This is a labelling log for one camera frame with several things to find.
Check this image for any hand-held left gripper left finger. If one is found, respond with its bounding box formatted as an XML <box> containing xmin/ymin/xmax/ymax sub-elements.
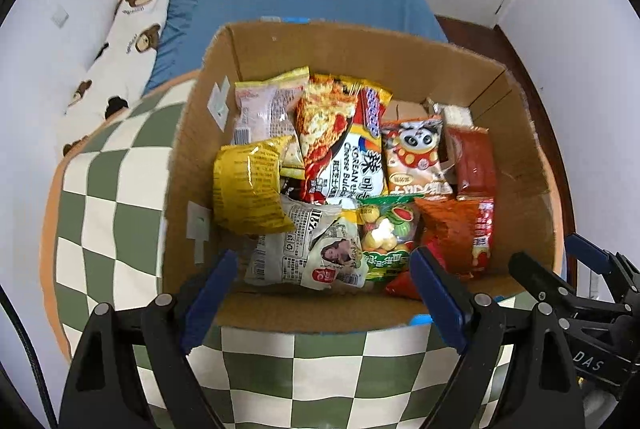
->
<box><xmin>59</xmin><ymin>250</ymin><xmax>240</xmax><ymax>429</ymax></box>

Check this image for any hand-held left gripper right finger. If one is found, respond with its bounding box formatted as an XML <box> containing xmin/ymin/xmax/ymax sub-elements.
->
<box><xmin>409</xmin><ymin>246</ymin><xmax>586</xmax><ymax>429</ymax></box>

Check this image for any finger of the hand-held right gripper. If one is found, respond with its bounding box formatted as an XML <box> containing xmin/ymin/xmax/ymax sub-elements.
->
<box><xmin>566</xmin><ymin>233</ymin><xmax>640</xmax><ymax>297</ymax></box>
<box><xmin>508</xmin><ymin>251</ymin><xmax>581</xmax><ymax>306</ymax></box>

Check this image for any green fruit candy packet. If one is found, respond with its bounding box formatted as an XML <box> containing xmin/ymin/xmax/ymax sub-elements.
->
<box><xmin>357</xmin><ymin>196</ymin><xmax>421</xmax><ymax>282</ymax></box>

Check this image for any cardboard box with blue print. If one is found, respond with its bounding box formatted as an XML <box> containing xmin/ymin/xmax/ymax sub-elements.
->
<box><xmin>162</xmin><ymin>16</ymin><xmax>568</xmax><ymax>335</ymax></box>

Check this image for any white snack packet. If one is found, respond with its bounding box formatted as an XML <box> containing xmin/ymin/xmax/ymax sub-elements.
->
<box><xmin>244</xmin><ymin>196</ymin><xmax>370</xmax><ymax>291</ymax></box>

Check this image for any yellow foil snack packet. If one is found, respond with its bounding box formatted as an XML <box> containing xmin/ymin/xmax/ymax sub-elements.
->
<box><xmin>212</xmin><ymin>135</ymin><xmax>297</xmax><ymax>236</ymax></box>

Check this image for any long red snack packet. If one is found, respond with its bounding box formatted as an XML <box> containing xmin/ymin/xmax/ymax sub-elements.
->
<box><xmin>445</xmin><ymin>125</ymin><xmax>498</xmax><ymax>201</ymax></box>

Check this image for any yellow-topped clear snack packet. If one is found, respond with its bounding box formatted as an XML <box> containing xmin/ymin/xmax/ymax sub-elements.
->
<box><xmin>232</xmin><ymin>66</ymin><xmax>311</xmax><ymax>170</ymax></box>

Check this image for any orange snack packet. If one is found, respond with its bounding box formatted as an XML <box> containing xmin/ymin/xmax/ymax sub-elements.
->
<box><xmin>414</xmin><ymin>196</ymin><xmax>496</xmax><ymax>280</ymax></box>

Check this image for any green white checkered blanket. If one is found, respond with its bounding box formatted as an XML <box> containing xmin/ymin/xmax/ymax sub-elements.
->
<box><xmin>40</xmin><ymin>69</ymin><xmax>516</xmax><ymax>429</ymax></box>

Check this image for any panda print snack packet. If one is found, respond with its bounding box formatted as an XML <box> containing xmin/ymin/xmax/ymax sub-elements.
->
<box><xmin>381</xmin><ymin>116</ymin><xmax>453</xmax><ymax>202</ymax></box>

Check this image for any black snack packet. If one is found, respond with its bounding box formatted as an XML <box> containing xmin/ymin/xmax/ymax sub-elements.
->
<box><xmin>280</xmin><ymin>176</ymin><xmax>313</xmax><ymax>202</ymax></box>

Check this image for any red white noodle packet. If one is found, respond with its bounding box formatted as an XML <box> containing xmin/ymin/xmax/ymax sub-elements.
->
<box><xmin>294</xmin><ymin>74</ymin><xmax>393</xmax><ymax>204</ymax></box>

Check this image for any white textured block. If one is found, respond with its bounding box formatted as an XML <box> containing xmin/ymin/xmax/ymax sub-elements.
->
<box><xmin>432</xmin><ymin>101</ymin><xmax>473</xmax><ymax>127</ymax></box>

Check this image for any small brown carton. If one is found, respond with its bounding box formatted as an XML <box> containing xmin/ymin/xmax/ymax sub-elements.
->
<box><xmin>385</xmin><ymin>100</ymin><xmax>431</xmax><ymax>124</ymax></box>

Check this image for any bear print pillow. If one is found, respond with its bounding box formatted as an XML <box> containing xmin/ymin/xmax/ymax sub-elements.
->
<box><xmin>55</xmin><ymin>0</ymin><xmax>171</xmax><ymax>157</ymax></box>

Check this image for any black cable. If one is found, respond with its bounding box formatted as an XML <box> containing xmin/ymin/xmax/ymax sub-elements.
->
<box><xmin>0</xmin><ymin>289</ymin><xmax>58</xmax><ymax>429</ymax></box>

